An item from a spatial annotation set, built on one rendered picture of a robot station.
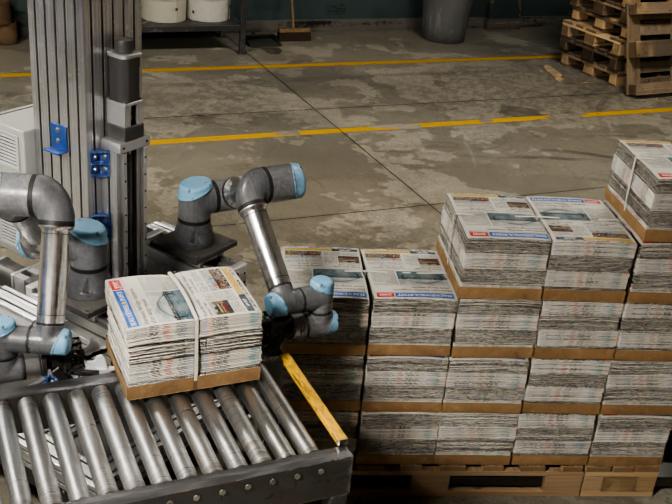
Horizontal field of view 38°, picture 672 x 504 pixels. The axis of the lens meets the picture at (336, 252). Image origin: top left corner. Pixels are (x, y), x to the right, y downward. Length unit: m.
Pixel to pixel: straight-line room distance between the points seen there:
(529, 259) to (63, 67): 1.61
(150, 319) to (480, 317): 1.21
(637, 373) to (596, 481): 0.48
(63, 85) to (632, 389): 2.20
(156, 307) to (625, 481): 2.01
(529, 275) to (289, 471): 1.19
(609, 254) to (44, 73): 1.92
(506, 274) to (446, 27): 7.03
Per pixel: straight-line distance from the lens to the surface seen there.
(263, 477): 2.46
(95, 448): 2.55
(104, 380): 2.79
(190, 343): 2.65
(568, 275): 3.32
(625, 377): 3.61
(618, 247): 3.33
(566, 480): 3.82
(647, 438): 3.82
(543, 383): 3.53
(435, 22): 10.15
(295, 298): 2.93
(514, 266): 3.26
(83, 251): 3.08
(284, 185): 3.06
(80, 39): 3.11
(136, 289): 2.76
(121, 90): 3.15
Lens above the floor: 2.35
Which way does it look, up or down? 26 degrees down
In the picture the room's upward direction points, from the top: 5 degrees clockwise
